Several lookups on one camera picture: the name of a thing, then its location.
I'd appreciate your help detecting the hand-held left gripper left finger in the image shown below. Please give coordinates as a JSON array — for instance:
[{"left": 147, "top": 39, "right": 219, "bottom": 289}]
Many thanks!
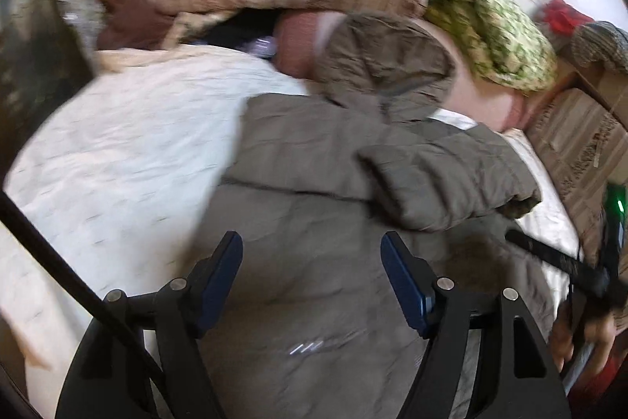
[{"left": 100, "top": 230, "right": 245, "bottom": 419}]

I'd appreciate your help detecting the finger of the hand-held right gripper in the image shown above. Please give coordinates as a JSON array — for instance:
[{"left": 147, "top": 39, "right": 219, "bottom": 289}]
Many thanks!
[{"left": 505, "top": 229, "right": 612, "bottom": 302}]

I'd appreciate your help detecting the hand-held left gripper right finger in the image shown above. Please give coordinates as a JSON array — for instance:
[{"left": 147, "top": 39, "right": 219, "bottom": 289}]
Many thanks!
[{"left": 380, "top": 230, "right": 572, "bottom": 419}]

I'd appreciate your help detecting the grey quilted jacket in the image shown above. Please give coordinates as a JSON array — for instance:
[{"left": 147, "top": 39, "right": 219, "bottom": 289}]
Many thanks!
[{"left": 196, "top": 11, "right": 557, "bottom": 419}]

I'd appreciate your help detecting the person's right forearm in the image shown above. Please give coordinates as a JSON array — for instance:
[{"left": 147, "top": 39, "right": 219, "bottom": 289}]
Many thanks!
[{"left": 564, "top": 345, "right": 628, "bottom": 403}]

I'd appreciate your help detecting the person's right hand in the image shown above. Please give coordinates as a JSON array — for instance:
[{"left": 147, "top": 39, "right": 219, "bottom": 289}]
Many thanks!
[{"left": 548, "top": 296, "right": 628, "bottom": 381}]

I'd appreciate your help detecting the striped floral sofa cushion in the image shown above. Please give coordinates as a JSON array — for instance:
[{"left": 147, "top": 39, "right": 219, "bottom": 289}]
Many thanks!
[{"left": 527, "top": 85, "right": 628, "bottom": 253}]

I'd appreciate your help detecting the white leaf-print bed sheet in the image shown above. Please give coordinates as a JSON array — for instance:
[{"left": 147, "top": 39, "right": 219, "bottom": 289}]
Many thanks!
[{"left": 0, "top": 43, "right": 582, "bottom": 381}]

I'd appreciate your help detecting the grey checked cloth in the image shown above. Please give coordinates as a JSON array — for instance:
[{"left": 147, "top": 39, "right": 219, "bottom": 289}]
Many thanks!
[{"left": 571, "top": 20, "right": 628, "bottom": 73}]

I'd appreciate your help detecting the red cloth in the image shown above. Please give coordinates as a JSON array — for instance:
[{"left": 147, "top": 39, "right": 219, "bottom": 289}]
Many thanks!
[{"left": 542, "top": 0, "right": 590, "bottom": 34}]

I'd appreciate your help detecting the green patterned blanket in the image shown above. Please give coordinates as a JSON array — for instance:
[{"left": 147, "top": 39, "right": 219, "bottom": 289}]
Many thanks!
[{"left": 412, "top": 0, "right": 560, "bottom": 96}]

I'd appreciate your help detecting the pink bolster pillow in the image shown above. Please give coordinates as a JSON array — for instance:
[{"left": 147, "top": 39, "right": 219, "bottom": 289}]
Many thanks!
[{"left": 275, "top": 9, "right": 528, "bottom": 132}]

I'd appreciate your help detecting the dark cloth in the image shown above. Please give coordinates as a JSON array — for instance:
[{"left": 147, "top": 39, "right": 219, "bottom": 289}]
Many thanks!
[{"left": 201, "top": 9, "right": 280, "bottom": 57}]

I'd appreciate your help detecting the cream patterned cloth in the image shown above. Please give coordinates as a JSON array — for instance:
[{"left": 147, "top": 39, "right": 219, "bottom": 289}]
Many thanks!
[{"left": 162, "top": 9, "right": 236, "bottom": 49}]

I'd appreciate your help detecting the brown cushion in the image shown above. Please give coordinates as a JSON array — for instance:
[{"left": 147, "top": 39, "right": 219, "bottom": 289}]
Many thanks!
[{"left": 95, "top": 0, "right": 182, "bottom": 51}]

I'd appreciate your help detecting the black cable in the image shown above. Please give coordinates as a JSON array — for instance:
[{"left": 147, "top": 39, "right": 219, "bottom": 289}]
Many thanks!
[{"left": 0, "top": 192, "right": 165, "bottom": 393}]

